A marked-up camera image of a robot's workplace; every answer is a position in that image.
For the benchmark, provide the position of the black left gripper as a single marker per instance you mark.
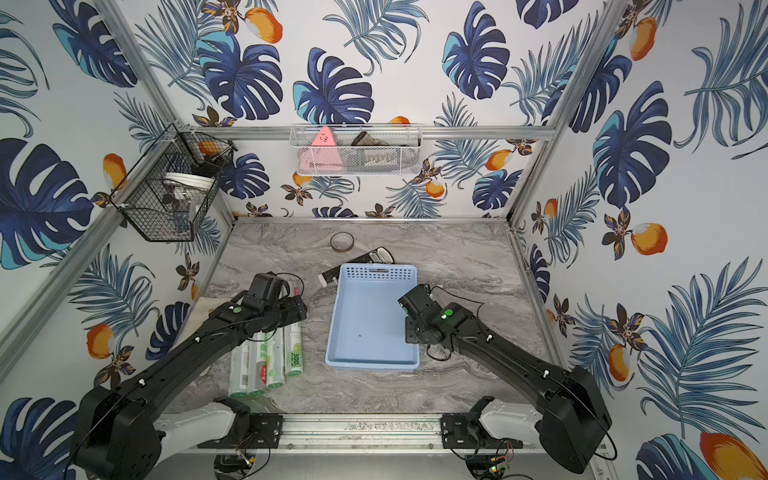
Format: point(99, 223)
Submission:
point(294, 308)

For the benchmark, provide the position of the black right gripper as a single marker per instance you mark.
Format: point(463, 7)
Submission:
point(409, 334)

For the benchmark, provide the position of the plastic wrap roll red label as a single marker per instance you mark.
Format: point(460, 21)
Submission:
point(257, 365)

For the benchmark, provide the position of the plastic wrap roll green print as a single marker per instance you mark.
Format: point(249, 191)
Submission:
point(275, 360)

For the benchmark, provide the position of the plastic wrap roll green label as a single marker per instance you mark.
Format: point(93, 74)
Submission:
point(293, 350)

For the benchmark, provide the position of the plastic wrap roll white label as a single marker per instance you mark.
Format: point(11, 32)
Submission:
point(239, 371)

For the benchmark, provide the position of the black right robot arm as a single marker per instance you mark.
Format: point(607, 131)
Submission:
point(574, 416)

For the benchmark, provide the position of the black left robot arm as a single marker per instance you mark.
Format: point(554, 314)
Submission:
point(115, 437)

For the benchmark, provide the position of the light blue perforated plastic basket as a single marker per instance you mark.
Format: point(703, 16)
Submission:
point(367, 329)

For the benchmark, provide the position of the dark brush in mesh basket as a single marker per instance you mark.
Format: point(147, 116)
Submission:
point(380, 155)

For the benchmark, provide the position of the pink triangular item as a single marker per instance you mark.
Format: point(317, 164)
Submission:
point(321, 157)

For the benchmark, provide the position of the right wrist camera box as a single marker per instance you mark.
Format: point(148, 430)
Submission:
point(416, 301)

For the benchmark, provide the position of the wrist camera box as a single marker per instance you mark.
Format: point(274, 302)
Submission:
point(416, 301)
point(265, 292)

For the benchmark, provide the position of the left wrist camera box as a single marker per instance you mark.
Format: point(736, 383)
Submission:
point(265, 292)

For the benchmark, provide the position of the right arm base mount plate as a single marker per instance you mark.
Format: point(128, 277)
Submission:
point(462, 431)

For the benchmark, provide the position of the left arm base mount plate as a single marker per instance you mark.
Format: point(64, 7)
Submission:
point(248, 430)

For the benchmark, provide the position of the aluminium front rail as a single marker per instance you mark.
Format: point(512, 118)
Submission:
point(341, 433)

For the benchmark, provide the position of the black wire wall basket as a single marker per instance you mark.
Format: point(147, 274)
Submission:
point(167, 195)

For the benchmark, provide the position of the white mesh wall basket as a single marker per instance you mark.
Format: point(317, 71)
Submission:
point(302, 135)

